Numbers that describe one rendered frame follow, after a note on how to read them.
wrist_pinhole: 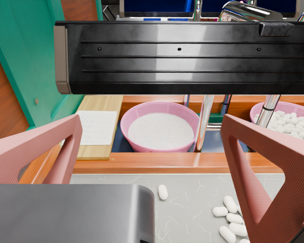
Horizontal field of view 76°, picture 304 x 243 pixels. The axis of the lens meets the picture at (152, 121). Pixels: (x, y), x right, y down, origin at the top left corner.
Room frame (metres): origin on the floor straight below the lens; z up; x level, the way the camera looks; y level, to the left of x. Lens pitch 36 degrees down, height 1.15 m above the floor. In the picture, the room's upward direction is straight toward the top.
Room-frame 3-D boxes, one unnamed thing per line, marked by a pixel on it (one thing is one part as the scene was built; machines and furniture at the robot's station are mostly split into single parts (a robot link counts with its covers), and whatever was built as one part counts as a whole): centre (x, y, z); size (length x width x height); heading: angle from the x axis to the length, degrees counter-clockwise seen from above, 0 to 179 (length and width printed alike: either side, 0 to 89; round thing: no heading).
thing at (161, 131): (0.52, -0.03, 0.71); 0.22 x 0.22 x 0.06
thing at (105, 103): (0.52, 0.19, 0.77); 0.33 x 0.15 x 0.01; 1
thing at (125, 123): (0.52, -0.03, 0.72); 0.27 x 0.27 x 0.10
